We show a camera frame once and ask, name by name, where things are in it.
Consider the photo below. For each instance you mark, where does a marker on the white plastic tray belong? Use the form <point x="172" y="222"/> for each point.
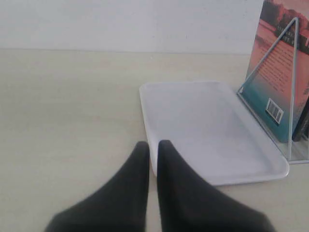
<point x="212" y="130"/>

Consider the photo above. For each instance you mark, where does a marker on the dark maroon book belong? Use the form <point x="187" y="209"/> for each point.
<point x="302" y="123"/>

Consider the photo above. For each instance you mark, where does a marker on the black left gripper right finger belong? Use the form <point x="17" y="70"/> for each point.
<point x="188" y="203"/>

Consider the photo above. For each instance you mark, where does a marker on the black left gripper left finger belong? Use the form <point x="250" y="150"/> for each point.
<point x="118" y="206"/>

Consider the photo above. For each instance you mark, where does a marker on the white wire book rack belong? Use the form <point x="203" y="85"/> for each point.
<point x="294" y="152"/>

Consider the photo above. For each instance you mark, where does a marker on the pink and teal book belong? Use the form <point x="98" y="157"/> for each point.
<point x="268" y="93"/>

